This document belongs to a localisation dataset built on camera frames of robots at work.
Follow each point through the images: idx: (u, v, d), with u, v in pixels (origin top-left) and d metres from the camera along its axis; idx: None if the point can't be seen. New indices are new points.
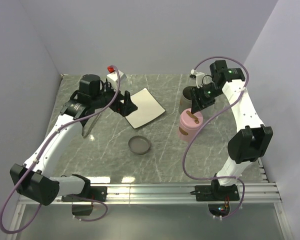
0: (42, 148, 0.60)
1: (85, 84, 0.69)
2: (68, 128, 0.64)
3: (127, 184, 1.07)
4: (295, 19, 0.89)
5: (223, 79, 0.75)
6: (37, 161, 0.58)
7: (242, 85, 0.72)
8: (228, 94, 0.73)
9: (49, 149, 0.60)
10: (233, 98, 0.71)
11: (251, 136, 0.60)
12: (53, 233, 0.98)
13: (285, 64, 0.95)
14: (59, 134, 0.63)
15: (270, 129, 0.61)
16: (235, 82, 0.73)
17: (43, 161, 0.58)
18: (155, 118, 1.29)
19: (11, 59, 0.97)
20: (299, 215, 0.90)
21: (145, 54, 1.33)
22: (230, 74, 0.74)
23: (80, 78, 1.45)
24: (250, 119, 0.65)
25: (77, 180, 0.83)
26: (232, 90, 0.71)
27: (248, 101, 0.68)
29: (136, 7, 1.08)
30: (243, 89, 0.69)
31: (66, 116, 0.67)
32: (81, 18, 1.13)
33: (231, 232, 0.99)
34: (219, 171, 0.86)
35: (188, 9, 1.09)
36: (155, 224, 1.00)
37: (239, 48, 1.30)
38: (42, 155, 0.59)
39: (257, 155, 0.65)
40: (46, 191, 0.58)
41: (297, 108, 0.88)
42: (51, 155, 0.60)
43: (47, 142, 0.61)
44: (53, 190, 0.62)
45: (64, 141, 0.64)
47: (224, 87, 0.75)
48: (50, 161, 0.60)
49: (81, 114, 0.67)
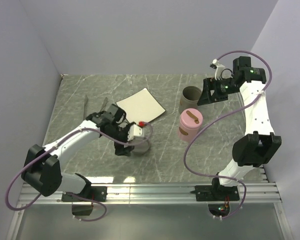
0: (63, 139, 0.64)
1: (114, 107, 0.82)
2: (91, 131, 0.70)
3: (127, 184, 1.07)
4: (296, 20, 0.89)
5: (243, 77, 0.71)
6: (56, 146, 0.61)
7: (261, 87, 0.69)
8: (245, 95, 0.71)
9: (68, 142, 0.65)
10: (249, 100, 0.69)
11: (256, 142, 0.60)
12: (53, 233, 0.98)
13: (285, 65, 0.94)
14: (81, 133, 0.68)
15: (279, 139, 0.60)
16: (255, 83, 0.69)
17: (61, 149, 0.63)
18: (155, 118, 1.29)
19: (11, 59, 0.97)
20: (299, 215, 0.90)
21: (145, 54, 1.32)
22: (251, 75, 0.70)
23: (80, 78, 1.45)
24: (261, 126, 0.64)
25: (79, 179, 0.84)
26: (249, 91, 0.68)
27: (263, 105, 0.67)
29: (136, 7, 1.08)
30: (261, 92, 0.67)
31: (90, 122, 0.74)
32: (81, 18, 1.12)
33: (230, 232, 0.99)
34: (221, 171, 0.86)
35: (188, 9, 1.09)
36: (155, 224, 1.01)
37: (239, 48, 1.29)
38: (62, 144, 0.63)
39: (261, 162, 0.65)
40: (50, 179, 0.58)
41: (297, 108, 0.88)
42: (68, 147, 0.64)
43: (70, 135, 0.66)
44: (55, 183, 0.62)
45: (82, 140, 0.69)
47: (242, 87, 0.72)
48: (66, 151, 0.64)
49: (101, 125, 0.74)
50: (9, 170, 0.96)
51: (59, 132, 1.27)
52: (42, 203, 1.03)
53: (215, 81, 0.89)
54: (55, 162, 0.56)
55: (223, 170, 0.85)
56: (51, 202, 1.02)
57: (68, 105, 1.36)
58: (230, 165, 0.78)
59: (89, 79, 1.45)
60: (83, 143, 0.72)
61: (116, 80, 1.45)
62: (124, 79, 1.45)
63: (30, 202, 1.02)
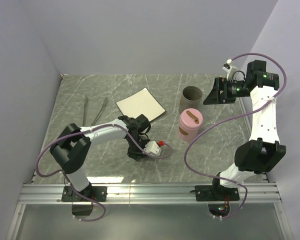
0: (99, 127, 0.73)
1: (143, 117, 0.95)
2: (120, 128, 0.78)
3: (127, 184, 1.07)
4: (296, 20, 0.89)
5: (255, 81, 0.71)
6: (91, 130, 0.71)
7: (272, 93, 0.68)
8: (254, 100, 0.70)
9: (101, 131, 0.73)
10: (257, 106, 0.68)
11: (259, 149, 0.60)
12: (53, 232, 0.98)
13: (286, 65, 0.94)
14: (113, 127, 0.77)
15: (284, 148, 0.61)
16: (266, 89, 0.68)
17: (94, 135, 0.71)
18: (155, 118, 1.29)
19: (11, 59, 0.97)
20: (299, 215, 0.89)
21: (145, 54, 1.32)
22: (263, 79, 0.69)
23: (80, 78, 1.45)
24: (267, 133, 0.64)
25: (84, 176, 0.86)
26: (259, 97, 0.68)
27: (272, 112, 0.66)
29: (136, 7, 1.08)
30: (271, 99, 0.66)
31: (122, 122, 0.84)
32: (81, 18, 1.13)
33: (230, 232, 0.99)
34: (222, 172, 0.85)
35: (188, 9, 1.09)
36: (154, 224, 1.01)
37: (239, 47, 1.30)
38: (95, 130, 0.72)
39: (263, 170, 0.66)
40: (77, 158, 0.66)
41: (297, 108, 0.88)
42: (100, 135, 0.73)
43: (104, 125, 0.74)
44: (77, 164, 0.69)
45: (110, 134, 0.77)
47: (253, 91, 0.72)
48: (96, 138, 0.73)
49: (129, 127, 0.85)
50: (9, 170, 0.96)
51: (59, 132, 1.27)
52: (42, 203, 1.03)
53: (226, 81, 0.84)
54: (87, 142, 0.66)
55: (224, 171, 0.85)
56: (51, 202, 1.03)
57: (68, 105, 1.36)
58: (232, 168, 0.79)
59: (89, 79, 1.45)
60: (109, 138, 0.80)
61: (116, 80, 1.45)
62: (124, 79, 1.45)
63: (31, 202, 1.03)
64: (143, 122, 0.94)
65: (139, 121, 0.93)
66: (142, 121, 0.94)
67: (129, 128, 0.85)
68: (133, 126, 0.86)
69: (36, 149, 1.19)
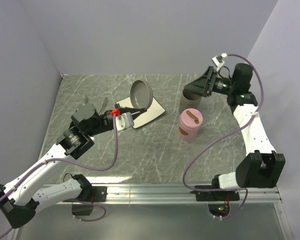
0: (24, 177, 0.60)
1: (75, 119, 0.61)
2: (57, 161, 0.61)
3: (126, 184, 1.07)
4: (295, 20, 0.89)
5: (235, 103, 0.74)
6: (14, 188, 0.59)
7: (254, 109, 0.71)
8: (239, 118, 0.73)
9: (29, 180, 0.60)
10: (244, 122, 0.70)
11: (259, 161, 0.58)
12: (53, 233, 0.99)
13: (286, 65, 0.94)
14: (45, 166, 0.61)
15: (282, 156, 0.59)
16: (247, 106, 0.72)
17: (21, 190, 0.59)
18: (155, 118, 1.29)
19: (11, 59, 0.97)
20: (299, 216, 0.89)
21: (145, 54, 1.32)
22: (242, 99, 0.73)
23: (80, 78, 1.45)
24: (261, 144, 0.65)
25: (72, 189, 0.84)
26: (243, 113, 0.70)
27: (259, 126, 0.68)
29: (136, 7, 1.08)
30: (255, 113, 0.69)
31: (61, 147, 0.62)
32: (80, 18, 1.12)
33: (230, 232, 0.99)
34: (222, 183, 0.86)
35: (188, 9, 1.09)
36: (154, 224, 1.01)
37: (239, 48, 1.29)
38: (22, 184, 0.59)
39: (268, 185, 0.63)
40: (17, 218, 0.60)
41: (297, 108, 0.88)
42: (30, 186, 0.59)
43: (31, 172, 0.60)
44: (27, 216, 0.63)
45: (49, 172, 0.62)
47: (236, 111, 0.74)
48: (27, 192, 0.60)
49: (73, 150, 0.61)
50: (9, 170, 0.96)
51: (59, 132, 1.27)
52: None
53: (217, 73, 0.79)
54: (13, 206, 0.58)
55: (224, 176, 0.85)
56: None
57: (68, 105, 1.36)
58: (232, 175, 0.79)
59: (89, 79, 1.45)
60: (57, 170, 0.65)
61: (116, 80, 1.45)
62: (124, 79, 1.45)
63: None
64: (87, 116, 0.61)
65: (122, 121, 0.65)
66: (84, 108, 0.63)
67: (72, 153, 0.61)
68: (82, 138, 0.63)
69: (36, 149, 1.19)
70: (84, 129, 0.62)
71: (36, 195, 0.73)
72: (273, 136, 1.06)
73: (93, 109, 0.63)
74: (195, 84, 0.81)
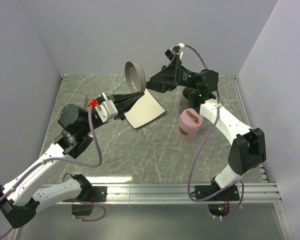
0: (23, 177, 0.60)
1: (62, 123, 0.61)
2: (56, 161, 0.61)
3: (126, 184, 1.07)
4: (295, 20, 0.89)
5: (198, 103, 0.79)
6: (13, 189, 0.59)
7: (215, 102, 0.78)
8: (207, 114, 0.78)
9: (28, 180, 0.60)
10: (213, 116, 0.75)
11: (244, 142, 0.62)
12: (53, 232, 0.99)
13: (286, 65, 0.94)
14: (44, 165, 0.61)
15: (259, 130, 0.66)
16: (208, 103, 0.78)
17: (19, 191, 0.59)
18: (155, 118, 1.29)
19: (10, 59, 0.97)
20: (299, 216, 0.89)
21: (145, 54, 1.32)
22: (202, 96, 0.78)
23: (80, 78, 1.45)
24: (237, 128, 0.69)
25: (71, 189, 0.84)
26: (209, 108, 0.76)
27: (226, 114, 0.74)
29: (135, 7, 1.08)
30: (218, 105, 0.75)
31: (60, 147, 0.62)
32: (80, 18, 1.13)
33: (230, 232, 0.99)
34: (220, 181, 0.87)
35: (188, 9, 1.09)
36: (154, 224, 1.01)
37: (240, 48, 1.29)
38: (21, 184, 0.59)
39: (260, 161, 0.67)
40: (17, 219, 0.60)
41: (296, 109, 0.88)
42: (28, 186, 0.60)
43: (30, 172, 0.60)
44: (27, 217, 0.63)
45: (48, 172, 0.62)
47: (201, 108, 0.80)
48: (26, 192, 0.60)
49: (71, 150, 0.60)
50: (9, 170, 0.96)
51: (59, 132, 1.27)
52: None
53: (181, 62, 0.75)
54: (12, 207, 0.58)
55: (220, 175, 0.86)
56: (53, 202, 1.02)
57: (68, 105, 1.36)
58: (227, 170, 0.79)
59: (89, 79, 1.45)
60: (56, 170, 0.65)
61: (116, 80, 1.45)
62: (124, 79, 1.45)
63: None
64: (73, 120, 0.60)
65: (102, 111, 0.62)
66: (69, 111, 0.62)
67: (70, 152, 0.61)
68: (79, 137, 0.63)
69: (36, 149, 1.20)
70: (76, 131, 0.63)
71: (36, 195, 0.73)
72: (272, 136, 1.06)
73: (77, 110, 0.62)
74: (164, 74, 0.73)
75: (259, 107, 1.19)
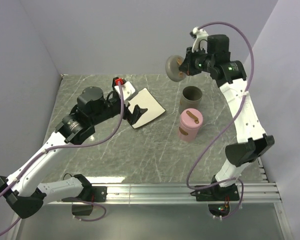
0: (26, 168, 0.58)
1: (81, 102, 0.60)
2: (57, 149, 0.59)
3: (126, 184, 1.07)
4: (296, 20, 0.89)
5: (223, 77, 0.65)
6: (17, 180, 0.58)
7: (245, 86, 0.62)
8: (228, 97, 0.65)
9: (31, 170, 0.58)
10: (234, 104, 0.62)
11: (251, 149, 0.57)
12: (53, 233, 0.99)
13: (286, 65, 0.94)
14: (46, 154, 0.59)
15: (272, 139, 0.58)
16: (237, 83, 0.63)
17: (23, 182, 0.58)
18: (155, 118, 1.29)
19: (10, 59, 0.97)
20: (299, 215, 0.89)
21: (145, 54, 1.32)
22: (230, 72, 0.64)
23: (80, 78, 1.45)
24: (253, 130, 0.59)
25: (72, 186, 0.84)
26: (233, 93, 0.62)
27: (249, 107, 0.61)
29: (136, 7, 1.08)
30: (245, 93, 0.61)
31: (60, 135, 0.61)
32: (81, 18, 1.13)
33: (230, 232, 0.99)
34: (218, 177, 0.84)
35: (188, 9, 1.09)
36: (155, 224, 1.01)
37: (239, 47, 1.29)
38: (24, 175, 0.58)
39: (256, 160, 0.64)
40: (23, 209, 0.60)
41: (296, 109, 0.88)
42: (32, 176, 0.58)
43: (32, 162, 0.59)
44: (32, 207, 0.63)
45: (50, 162, 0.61)
47: (222, 88, 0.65)
48: (30, 183, 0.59)
49: (73, 137, 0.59)
50: (8, 171, 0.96)
51: None
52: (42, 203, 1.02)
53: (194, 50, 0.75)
54: (17, 198, 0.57)
55: (219, 173, 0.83)
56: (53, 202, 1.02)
57: (68, 105, 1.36)
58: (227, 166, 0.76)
59: (89, 79, 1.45)
60: (59, 159, 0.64)
61: None
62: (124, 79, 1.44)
63: None
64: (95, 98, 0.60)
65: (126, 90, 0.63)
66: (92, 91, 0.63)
67: (72, 140, 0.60)
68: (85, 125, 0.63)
69: (36, 149, 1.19)
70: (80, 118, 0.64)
71: (42, 188, 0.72)
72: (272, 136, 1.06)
73: (100, 94, 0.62)
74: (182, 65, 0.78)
75: (259, 107, 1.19)
